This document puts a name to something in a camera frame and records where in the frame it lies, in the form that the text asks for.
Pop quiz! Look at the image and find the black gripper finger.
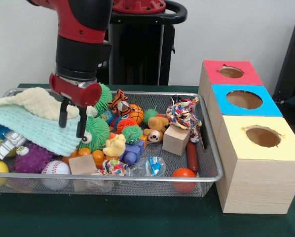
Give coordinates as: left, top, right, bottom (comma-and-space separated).
59, 98, 69, 128
76, 106, 88, 139

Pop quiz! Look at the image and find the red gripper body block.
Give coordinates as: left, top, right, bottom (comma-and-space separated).
49, 73, 103, 109

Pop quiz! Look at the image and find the green spiky ball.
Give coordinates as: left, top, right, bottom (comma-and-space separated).
94, 83, 113, 113

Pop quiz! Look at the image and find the mint knitted cloth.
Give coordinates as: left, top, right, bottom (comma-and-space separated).
0, 102, 86, 157

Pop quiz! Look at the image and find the cream knitted cloth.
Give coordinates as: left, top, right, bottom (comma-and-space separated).
0, 87, 98, 121

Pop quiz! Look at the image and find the tiger striped toy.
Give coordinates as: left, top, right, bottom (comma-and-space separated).
108, 89, 133, 117

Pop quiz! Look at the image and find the brown plush toy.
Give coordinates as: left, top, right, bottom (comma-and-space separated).
143, 116, 170, 144

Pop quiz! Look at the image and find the clear shallow mesh bin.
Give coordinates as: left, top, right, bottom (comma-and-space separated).
0, 88, 224, 198

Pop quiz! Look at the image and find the wooden box with three holes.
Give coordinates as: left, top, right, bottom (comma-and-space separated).
198, 60, 295, 215

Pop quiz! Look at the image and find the white baseball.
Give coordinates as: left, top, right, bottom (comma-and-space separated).
41, 160, 71, 191

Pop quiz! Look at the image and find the purple monster toy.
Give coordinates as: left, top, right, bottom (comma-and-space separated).
13, 143, 54, 174

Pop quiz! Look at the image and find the small orange basketball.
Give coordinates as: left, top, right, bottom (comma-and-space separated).
129, 104, 145, 125

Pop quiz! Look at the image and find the dark green tablecloth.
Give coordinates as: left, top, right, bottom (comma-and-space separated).
0, 83, 295, 237

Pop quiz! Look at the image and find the red maraca rattle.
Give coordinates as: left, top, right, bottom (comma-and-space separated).
172, 142, 199, 194

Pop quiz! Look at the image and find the black panel stand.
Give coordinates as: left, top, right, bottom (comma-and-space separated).
272, 16, 295, 117

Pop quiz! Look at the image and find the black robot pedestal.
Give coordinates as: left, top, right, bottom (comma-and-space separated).
103, 0, 187, 85

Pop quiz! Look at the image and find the multicoloured rope toy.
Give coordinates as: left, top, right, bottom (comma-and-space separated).
166, 97, 202, 143

